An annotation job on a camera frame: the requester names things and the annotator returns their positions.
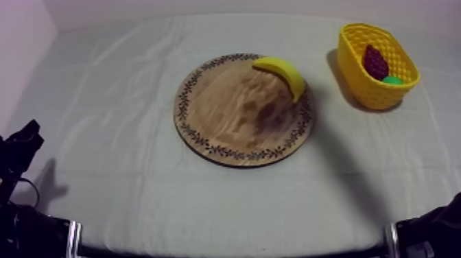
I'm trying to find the yellow plastic basket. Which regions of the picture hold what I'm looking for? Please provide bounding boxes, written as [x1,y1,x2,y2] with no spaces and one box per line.
[337,23,421,110]

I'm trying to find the green toy pear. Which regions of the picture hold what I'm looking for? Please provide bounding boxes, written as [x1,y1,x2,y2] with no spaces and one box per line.
[381,75,405,86]

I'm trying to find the silver metal bar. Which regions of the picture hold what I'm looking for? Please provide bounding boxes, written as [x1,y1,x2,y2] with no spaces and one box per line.
[384,222,400,258]
[67,220,83,258]

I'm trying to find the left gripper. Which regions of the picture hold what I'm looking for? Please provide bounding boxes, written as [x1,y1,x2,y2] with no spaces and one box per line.
[0,119,45,181]

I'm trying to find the purple toy grapes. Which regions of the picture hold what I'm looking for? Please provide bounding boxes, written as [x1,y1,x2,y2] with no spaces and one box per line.
[362,44,390,82]

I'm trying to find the yellow toy banana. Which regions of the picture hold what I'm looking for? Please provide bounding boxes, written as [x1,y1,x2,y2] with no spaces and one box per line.
[251,56,308,104]

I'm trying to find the round wooden board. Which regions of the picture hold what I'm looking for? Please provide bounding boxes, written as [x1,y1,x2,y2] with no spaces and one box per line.
[173,52,314,169]

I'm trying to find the black cable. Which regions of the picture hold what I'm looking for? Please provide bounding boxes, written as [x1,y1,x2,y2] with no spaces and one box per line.
[14,177,41,209]

